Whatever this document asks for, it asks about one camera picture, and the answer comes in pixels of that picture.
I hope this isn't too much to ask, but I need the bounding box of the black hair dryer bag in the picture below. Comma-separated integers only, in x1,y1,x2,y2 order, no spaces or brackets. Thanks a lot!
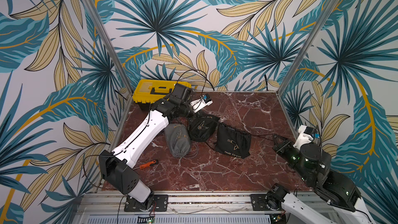
188,112,220,143

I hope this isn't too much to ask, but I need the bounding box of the grey fabric drawstring pouch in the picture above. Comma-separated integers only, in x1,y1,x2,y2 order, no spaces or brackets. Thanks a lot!
164,123,192,158

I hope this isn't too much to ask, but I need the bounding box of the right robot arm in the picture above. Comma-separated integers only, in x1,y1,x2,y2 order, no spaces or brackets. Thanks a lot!
264,134,375,224

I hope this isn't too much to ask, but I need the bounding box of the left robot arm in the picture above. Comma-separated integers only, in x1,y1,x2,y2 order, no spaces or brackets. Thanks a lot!
98,83,212,209

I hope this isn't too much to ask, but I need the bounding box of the yellow and black toolbox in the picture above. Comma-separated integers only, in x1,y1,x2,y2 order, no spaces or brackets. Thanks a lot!
133,79,192,104

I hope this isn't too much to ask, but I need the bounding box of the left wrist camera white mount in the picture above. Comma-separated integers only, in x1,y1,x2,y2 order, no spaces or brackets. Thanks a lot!
190,94,213,112

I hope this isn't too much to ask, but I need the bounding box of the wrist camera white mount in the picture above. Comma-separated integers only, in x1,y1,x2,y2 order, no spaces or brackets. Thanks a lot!
190,94,213,112
293,125,321,150

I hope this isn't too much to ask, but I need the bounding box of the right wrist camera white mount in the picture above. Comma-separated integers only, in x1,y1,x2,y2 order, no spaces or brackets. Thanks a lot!
293,125,321,150

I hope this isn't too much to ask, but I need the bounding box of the orange handled screwdriver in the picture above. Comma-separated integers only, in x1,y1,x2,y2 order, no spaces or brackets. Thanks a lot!
134,159,159,170

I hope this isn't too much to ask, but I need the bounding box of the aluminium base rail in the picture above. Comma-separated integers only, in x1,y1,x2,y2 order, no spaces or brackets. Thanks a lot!
72,191,302,224

